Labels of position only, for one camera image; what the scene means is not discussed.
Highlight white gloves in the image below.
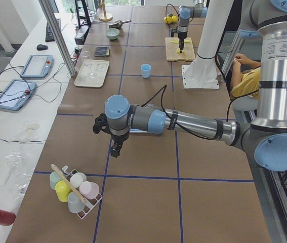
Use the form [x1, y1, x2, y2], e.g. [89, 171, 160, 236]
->
[14, 120, 40, 142]

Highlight white cup rack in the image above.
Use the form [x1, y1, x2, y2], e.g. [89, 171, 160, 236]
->
[62, 166, 102, 219]

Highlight clear plastic bag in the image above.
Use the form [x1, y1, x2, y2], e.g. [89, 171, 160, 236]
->
[5, 151, 35, 203]

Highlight steel ice scoop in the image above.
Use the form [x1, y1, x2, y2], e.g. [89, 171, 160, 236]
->
[109, 20, 131, 29]

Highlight steel muddler black tip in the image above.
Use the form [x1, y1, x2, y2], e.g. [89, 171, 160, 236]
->
[129, 129, 148, 133]

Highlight grey folded cloth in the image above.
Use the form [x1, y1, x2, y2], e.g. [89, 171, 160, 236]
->
[94, 47, 110, 57]

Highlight bamboo cutting board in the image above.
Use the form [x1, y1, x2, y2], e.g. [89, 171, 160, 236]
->
[165, 37, 196, 62]

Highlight black power strip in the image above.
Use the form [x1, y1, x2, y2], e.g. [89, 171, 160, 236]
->
[74, 25, 89, 45]

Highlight lower teach pendant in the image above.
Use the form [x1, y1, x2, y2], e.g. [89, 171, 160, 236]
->
[0, 79, 37, 111]

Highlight cream bear tray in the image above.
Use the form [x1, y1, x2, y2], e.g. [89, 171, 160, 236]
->
[74, 60, 109, 88]

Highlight yellow cup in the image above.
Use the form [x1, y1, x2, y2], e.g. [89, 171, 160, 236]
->
[55, 180, 71, 203]

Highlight pink cup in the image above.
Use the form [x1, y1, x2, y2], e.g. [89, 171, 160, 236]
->
[79, 181, 100, 199]

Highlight grey blue cup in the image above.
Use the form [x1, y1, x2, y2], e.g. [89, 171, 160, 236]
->
[67, 192, 85, 213]

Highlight white cup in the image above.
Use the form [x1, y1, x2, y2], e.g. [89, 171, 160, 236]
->
[70, 172, 87, 188]

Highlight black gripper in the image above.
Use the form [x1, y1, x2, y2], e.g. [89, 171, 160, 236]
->
[93, 113, 130, 157]
[171, 26, 188, 51]

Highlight wooden cup tree stand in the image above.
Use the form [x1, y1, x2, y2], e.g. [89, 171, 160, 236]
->
[98, 0, 113, 22]

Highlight person in yellow shirt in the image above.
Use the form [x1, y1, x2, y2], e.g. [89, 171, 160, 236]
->
[229, 53, 261, 99]

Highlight black keyboard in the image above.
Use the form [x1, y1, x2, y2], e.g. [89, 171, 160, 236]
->
[45, 18, 61, 43]

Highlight light blue cup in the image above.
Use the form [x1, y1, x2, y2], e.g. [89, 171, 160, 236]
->
[140, 63, 151, 78]

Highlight black computer mouse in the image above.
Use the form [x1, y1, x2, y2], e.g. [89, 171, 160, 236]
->
[36, 44, 48, 51]

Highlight yellow lemon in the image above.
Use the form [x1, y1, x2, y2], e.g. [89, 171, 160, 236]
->
[172, 15, 178, 23]
[163, 16, 173, 24]

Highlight upper teach pendant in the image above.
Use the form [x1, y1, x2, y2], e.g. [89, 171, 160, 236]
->
[20, 55, 54, 79]

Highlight mint green cup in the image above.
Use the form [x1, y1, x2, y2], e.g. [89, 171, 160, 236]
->
[49, 172, 62, 190]

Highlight green bowl of ice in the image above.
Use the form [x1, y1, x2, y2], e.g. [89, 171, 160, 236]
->
[105, 28, 120, 40]

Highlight aluminium frame post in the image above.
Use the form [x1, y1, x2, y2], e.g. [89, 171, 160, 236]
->
[39, 0, 76, 77]

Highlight clear wine glass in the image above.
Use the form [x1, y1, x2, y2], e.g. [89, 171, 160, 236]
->
[81, 51, 96, 78]

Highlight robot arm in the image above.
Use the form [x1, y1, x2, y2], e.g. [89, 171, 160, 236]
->
[171, 1, 208, 53]
[93, 1, 287, 172]

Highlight teach pendant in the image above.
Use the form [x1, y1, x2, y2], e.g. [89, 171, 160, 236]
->
[20, 55, 54, 79]
[0, 79, 37, 111]

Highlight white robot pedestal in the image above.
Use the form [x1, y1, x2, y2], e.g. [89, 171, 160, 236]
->
[182, 0, 234, 89]

